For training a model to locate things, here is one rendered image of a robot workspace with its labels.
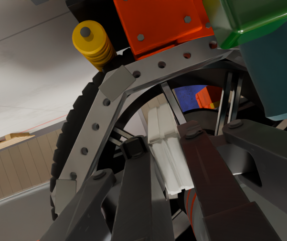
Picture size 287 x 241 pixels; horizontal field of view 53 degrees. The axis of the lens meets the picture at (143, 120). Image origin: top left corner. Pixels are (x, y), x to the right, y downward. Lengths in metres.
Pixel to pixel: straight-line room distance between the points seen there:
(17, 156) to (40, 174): 0.56
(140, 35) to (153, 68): 0.06
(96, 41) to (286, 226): 0.38
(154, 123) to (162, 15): 0.35
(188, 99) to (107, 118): 4.11
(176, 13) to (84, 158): 0.28
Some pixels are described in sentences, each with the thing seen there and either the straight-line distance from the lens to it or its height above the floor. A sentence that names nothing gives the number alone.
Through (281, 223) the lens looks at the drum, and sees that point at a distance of 0.37.
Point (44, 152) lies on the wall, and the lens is 5.80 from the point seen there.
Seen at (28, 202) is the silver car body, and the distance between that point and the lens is 1.03.
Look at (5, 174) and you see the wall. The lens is 6.21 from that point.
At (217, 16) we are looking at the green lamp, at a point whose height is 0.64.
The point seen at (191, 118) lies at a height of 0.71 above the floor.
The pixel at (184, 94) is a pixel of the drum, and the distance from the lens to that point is 4.60.
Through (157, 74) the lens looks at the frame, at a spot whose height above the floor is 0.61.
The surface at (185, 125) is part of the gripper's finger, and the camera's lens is 0.16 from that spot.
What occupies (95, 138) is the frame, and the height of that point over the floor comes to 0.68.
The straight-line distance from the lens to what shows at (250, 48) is 0.40.
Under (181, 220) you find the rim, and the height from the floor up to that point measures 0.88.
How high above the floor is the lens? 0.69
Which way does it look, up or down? 2 degrees down
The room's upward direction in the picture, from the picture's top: 159 degrees clockwise
